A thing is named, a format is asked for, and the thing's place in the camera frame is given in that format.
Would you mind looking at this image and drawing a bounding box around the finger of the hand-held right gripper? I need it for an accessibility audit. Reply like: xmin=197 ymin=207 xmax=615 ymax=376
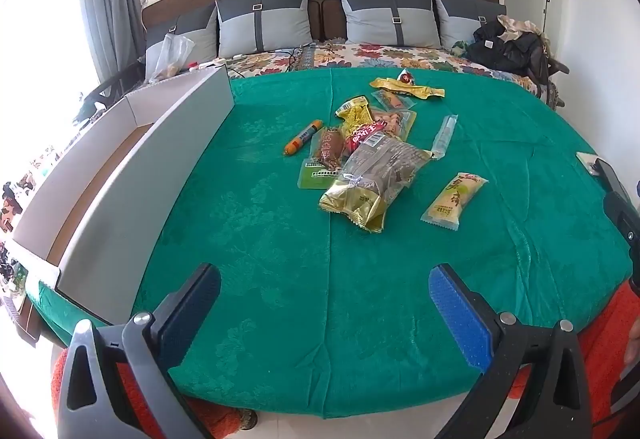
xmin=602 ymin=192 xmax=640 ymax=246

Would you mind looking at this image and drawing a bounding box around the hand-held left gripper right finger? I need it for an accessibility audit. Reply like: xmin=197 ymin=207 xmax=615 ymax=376
xmin=428 ymin=263 xmax=608 ymax=439

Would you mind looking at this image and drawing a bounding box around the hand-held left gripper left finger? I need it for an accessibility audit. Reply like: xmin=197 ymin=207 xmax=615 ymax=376
xmin=51 ymin=263 xmax=222 ymax=439

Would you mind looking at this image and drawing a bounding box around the yellow cake packet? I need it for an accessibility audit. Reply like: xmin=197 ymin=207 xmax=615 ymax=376
xmin=420 ymin=171 xmax=488 ymax=232

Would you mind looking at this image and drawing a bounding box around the grey laptop lid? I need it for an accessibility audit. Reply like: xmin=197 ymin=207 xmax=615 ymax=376
xmin=10 ymin=66 xmax=236 ymax=327

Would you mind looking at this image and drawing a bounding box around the large clear brown snack bag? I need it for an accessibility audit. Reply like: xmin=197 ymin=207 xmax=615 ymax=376
xmin=319 ymin=131 xmax=433 ymax=234

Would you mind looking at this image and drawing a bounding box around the clear tube packet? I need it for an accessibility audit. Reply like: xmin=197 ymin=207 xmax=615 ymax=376
xmin=430 ymin=114 xmax=458 ymax=160

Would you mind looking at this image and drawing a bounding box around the yellow-edged sausage pack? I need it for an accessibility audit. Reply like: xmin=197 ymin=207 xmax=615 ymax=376
xmin=372 ymin=108 xmax=417 ymax=142

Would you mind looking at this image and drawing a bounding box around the orange sausage stick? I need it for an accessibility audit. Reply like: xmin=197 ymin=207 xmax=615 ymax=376
xmin=284 ymin=120 xmax=325 ymax=156

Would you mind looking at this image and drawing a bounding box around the green-edged braised meat packet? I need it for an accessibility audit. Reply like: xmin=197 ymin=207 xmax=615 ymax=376
xmin=298 ymin=125 xmax=347 ymax=190

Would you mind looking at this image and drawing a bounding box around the yellow noodle snack packet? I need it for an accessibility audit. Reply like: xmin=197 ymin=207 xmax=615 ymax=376
xmin=334 ymin=96 xmax=381 ymax=152

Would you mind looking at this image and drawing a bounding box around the clear single sausage packet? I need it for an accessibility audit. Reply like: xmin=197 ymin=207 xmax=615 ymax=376
xmin=372 ymin=89 xmax=417 ymax=112

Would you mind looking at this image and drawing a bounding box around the long golden snack packet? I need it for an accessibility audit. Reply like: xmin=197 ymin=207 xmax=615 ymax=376
xmin=370 ymin=76 xmax=446 ymax=100

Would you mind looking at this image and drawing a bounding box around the black smartphone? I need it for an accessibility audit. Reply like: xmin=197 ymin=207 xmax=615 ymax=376
xmin=594 ymin=159 xmax=632 ymax=210

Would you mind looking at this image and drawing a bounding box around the beige smartphone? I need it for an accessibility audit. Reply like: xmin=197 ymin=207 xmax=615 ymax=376
xmin=575 ymin=151 xmax=602 ymax=176

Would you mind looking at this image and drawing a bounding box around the green bedspread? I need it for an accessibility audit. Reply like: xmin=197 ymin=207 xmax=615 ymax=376
xmin=25 ymin=68 xmax=633 ymax=420

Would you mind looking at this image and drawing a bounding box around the black clothes pile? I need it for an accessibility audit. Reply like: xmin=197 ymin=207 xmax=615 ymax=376
xmin=465 ymin=21 xmax=551 ymax=84

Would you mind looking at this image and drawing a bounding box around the beige patterned cloth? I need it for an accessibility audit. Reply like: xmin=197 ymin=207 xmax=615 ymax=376
xmin=496 ymin=15 xmax=543 ymax=42

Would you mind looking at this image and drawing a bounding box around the grey two-tone pillow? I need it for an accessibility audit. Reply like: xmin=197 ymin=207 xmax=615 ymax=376
xmin=216 ymin=0 xmax=315 ymax=58
xmin=432 ymin=0 xmax=507 ymax=47
xmin=335 ymin=0 xmax=442 ymax=47
xmin=145 ymin=4 xmax=219 ymax=70

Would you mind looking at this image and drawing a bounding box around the clear plastic bag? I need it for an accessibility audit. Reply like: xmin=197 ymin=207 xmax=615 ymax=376
xmin=149 ymin=34 xmax=195 ymax=82

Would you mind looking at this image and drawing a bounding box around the floral bed sheet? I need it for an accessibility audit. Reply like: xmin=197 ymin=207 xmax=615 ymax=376
xmin=145 ymin=41 xmax=558 ymax=110

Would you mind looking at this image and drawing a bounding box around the black chair frame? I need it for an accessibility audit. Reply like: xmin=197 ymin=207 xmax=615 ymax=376
xmin=82 ymin=64 xmax=147 ymax=120

